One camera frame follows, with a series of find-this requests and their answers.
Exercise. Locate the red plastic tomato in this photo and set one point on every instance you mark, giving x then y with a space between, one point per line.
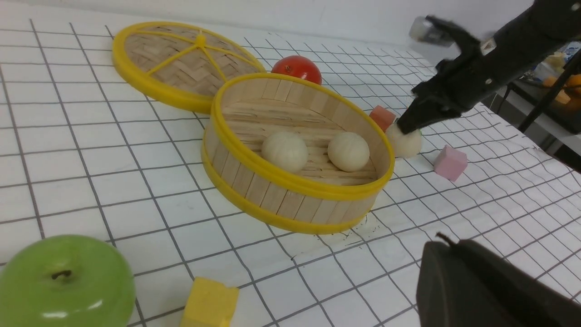
299 67

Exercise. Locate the pink foam cube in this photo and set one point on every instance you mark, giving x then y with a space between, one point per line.
450 163

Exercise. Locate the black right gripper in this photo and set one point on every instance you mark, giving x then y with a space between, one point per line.
457 86

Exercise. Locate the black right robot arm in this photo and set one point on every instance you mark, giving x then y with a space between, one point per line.
535 34

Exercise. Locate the yellow foam cube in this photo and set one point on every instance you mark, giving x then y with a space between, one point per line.
209 304

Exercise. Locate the green plastic apple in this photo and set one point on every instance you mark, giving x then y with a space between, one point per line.
67 281

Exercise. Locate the bamboo steamer tray yellow rims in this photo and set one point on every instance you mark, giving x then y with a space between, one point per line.
319 199

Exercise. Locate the bamboo steamer lid yellow rim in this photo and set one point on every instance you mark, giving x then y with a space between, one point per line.
177 64

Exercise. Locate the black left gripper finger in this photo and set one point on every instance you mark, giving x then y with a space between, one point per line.
463 284

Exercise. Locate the cream bun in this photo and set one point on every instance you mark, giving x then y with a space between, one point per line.
348 151
286 150
404 145

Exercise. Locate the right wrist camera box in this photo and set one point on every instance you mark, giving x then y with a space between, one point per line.
436 31

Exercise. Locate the orange foam cube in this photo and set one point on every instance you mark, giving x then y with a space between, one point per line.
383 117

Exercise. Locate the background table with objects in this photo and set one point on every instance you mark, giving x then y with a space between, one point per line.
544 104

